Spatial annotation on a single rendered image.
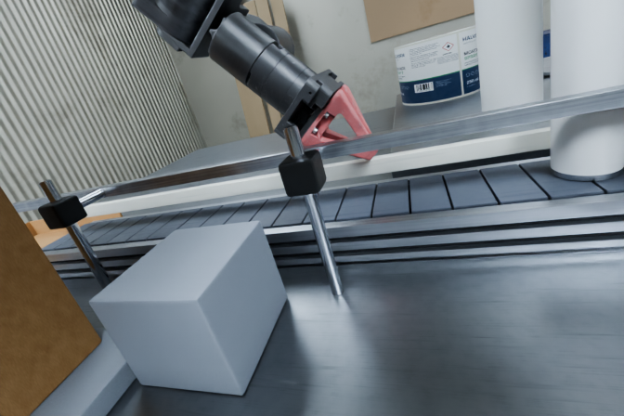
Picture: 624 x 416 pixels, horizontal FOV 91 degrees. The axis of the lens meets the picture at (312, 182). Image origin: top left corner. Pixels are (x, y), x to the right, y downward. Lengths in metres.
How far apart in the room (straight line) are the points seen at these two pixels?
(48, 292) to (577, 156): 0.46
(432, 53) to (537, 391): 0.69
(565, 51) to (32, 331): 0.47
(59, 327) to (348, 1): 3.29
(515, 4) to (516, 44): 0.05
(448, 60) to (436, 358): 0.67
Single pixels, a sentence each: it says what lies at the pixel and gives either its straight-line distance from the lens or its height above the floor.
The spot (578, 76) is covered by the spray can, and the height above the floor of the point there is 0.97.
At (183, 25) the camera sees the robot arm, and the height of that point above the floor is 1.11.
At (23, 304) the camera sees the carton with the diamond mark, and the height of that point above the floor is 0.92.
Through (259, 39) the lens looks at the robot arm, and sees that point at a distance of 0.34.
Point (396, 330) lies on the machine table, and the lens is 0.27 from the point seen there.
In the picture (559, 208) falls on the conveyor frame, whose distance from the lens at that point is 0.32.
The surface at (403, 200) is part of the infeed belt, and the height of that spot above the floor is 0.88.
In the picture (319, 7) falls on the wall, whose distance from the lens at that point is 3.45.
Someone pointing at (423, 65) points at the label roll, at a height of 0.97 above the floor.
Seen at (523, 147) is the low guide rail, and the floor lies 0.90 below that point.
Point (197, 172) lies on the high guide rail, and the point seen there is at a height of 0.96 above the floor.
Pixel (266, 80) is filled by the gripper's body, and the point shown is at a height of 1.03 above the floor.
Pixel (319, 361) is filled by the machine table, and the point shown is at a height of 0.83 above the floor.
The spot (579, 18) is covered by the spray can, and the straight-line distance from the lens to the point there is 0.33.
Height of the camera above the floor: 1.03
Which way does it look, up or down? 19 degrees down
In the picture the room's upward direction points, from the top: 16 degrees counter-clockwise
